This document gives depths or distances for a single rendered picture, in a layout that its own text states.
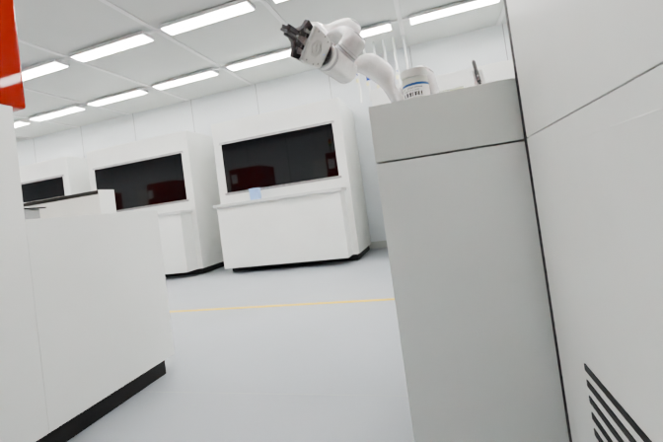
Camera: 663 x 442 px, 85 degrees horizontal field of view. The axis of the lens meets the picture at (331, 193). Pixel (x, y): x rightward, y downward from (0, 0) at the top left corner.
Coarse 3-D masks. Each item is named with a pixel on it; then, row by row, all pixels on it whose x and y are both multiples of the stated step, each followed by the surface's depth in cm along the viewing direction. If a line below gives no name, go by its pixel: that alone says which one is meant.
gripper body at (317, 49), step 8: (312, 32) 99; (320, 32) 101; (304, 40) 101; (312, 40) 101; (320, 40) 103; (328, 40) 106; (304, 48) 100; (312, 48) 102; (320, 48) 104; (328, 48) 107; (304, 56) 101; (312, 56) 104; (320, 56) 106; (328, 56) 108; (312, 64) 105; (320, 64) 108
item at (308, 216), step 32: (224, 128) 486; (256, 128) 473; (288, 128) 461; (320, 128) 449; (352, 128) 503; (224, 160) 486; (256, 160) 473; (288, 160) 461; (320, 160) 449; (352, 160) 474; (224, 192) 487; (256, 192) 453; (288, 192) 462; (320, 192) 424; (352, 192) 448; (224, 224) 463; (256, 224) 450; (288, 224) 438; (320, 224) 427; (352, 224) 439; (224, 256) 463; (256, 256) 451; (288, 256) 439; (320, 256) 428; (352, 256) 444
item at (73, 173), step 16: (48, 160) 573; (64, 160) 564; (80, 160) 584; (32, 176) 583; (48, 176) 573; (64, 176) 564; (80, 176) 581; (32, 192) 583; (48, 192) 573; (64, 192) 564; (80, 192) 577
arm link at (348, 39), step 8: (336, 32) 119; (344, 32) 114; (352, 32) 112; (336, 40) 122; (344, 40) 112; (352, 40) 111; (360, 40) 111; (344, 48) 112; (352, 48) 112; (360, 48) 113; (352, 56) 113
